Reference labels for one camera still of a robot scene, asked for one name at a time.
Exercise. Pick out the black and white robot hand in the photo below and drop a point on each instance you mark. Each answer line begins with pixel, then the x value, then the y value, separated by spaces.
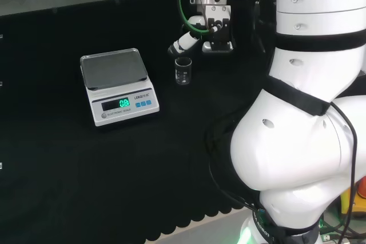
pixel 218 35

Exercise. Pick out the black cloth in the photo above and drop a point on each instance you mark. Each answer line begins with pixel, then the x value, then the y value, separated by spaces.
pixel 57 169

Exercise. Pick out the white electronic balance steel pan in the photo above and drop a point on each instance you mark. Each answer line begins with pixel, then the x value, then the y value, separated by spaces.
pixel 120 92

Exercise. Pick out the yellow stop button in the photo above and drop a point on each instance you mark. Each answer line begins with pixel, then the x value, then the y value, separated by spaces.
pixel 361 198

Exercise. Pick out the small clear glass beaker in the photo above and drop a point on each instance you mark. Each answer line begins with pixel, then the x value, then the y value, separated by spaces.
pixel 183 76

